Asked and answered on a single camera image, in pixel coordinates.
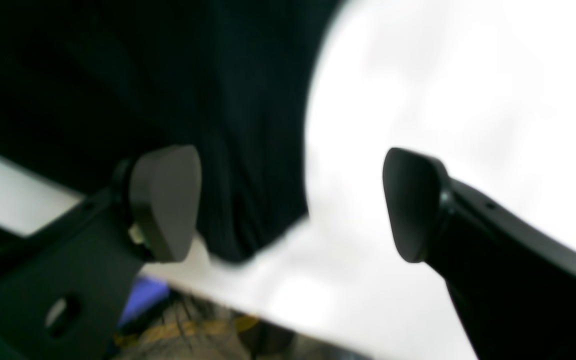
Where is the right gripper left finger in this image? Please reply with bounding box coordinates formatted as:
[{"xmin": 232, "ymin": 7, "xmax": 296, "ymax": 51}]
[{"xmin": 0, "ymin": 145, "xmax": 202, "ymax": 360}]

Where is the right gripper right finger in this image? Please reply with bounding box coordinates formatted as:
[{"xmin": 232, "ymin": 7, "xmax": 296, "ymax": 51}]
[{"xmin": 382, "ymin": 147, "xmax": 576, "ymax": 360}]

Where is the black graphic t-shirt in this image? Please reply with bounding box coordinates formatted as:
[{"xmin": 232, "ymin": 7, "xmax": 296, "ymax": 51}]
[{"xmin": 0, "ymin": 0, "xmax": 341, "ymax": 263}]

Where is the yellow cable on floor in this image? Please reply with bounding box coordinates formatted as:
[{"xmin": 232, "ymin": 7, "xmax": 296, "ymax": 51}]
[{"xmin": 113, "ymin": 315, "xmax": 261, "ymax": 348}]

